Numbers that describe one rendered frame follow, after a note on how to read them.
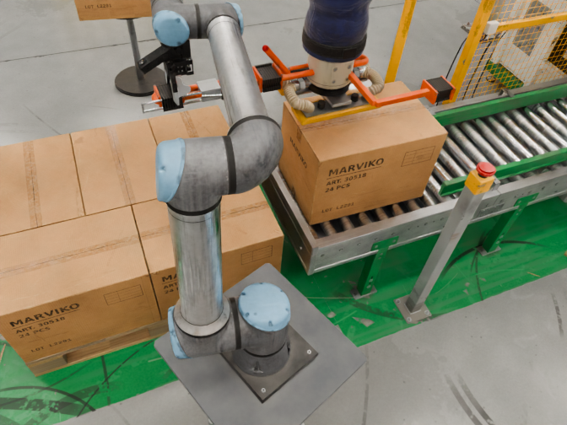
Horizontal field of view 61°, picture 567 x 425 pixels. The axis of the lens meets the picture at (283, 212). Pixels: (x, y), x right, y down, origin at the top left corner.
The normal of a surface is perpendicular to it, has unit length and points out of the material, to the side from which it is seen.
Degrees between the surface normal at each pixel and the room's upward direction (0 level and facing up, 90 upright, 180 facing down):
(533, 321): 0
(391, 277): 0
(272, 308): 7
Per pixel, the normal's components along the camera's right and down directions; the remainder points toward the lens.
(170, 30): 0.14, 0.76
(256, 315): 0.17, -0.72
